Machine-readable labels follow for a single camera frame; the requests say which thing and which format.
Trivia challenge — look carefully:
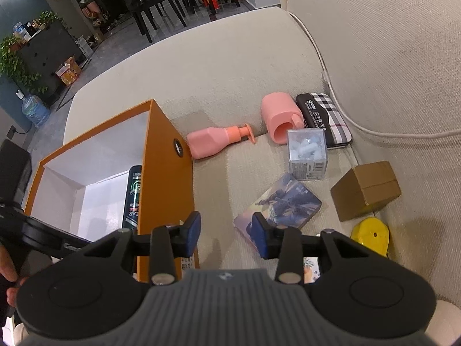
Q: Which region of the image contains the white cable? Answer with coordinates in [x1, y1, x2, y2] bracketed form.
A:
[288, 10, 461, 139]

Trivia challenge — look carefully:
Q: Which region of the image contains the black plaid case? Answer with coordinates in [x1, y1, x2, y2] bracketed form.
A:
[296, 92, 354, 149]

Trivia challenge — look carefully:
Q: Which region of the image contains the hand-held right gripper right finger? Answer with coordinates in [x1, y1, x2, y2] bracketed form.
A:
[251, 212, 364, 284]

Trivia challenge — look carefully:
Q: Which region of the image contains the pink silicone cup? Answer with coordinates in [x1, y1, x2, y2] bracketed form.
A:
[261, 93, 306, 145]

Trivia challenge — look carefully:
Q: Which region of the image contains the dark cabinet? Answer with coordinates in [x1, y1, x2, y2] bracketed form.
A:
[16, 21, 86, 99]

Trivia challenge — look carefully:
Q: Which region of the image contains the white printed box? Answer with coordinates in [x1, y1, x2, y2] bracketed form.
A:
[303, 257, 322, 283]

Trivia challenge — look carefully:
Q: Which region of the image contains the pink pump bottle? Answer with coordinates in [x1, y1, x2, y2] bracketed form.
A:
[186, 123, 257, 160]

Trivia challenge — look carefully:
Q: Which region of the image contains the illustrated card booklet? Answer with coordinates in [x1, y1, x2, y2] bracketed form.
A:
[233, 172, 323, 256]

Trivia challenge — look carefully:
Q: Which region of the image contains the white basket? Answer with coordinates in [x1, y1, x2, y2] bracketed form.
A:
[77, 36, 95, 58]

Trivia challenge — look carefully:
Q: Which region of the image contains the trailing green plant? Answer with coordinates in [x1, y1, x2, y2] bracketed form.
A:
[0, 36, 48, 94]

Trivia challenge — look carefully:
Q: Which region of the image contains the dark green bottle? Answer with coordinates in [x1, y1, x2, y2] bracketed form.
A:
[122, 165, 143, 232]

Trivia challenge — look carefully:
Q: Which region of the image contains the clear box of blue pieces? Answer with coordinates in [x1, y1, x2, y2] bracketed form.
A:
[287, 128, 328, 181]

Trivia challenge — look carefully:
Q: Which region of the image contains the person's left hand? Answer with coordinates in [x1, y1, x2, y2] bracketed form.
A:
[0, 241, 20, 309]

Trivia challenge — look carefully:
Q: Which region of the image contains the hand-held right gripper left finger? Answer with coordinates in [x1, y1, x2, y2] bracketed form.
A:
[84, 211, 202, 285]

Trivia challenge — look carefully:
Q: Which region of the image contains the beige sofa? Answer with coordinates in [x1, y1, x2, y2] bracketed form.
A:
[63, 0, 461, 346]

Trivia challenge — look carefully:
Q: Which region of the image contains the blue water jug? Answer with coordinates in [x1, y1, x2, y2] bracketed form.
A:
[21, 93, 51, 129]

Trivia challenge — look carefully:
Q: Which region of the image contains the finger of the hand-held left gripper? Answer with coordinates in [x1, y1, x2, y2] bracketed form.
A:
[38, 221, 95, 260]

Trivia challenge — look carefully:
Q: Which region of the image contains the brown cardboard box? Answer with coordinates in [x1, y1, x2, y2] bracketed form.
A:
[330, 161, 402, 222]

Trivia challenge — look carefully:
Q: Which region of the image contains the orange storage box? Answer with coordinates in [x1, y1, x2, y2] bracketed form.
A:
[22, 99, 201, 285]

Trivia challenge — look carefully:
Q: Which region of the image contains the small green plant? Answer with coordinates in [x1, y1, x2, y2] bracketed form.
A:
[34, 11, 61, 30]

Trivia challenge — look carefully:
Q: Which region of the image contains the yellow tape measure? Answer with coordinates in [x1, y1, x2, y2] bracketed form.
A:
[351, 217, 391, 258]

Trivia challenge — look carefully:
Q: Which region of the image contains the orange cardboard carton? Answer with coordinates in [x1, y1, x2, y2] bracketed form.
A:
[55, 56, 82, 86]

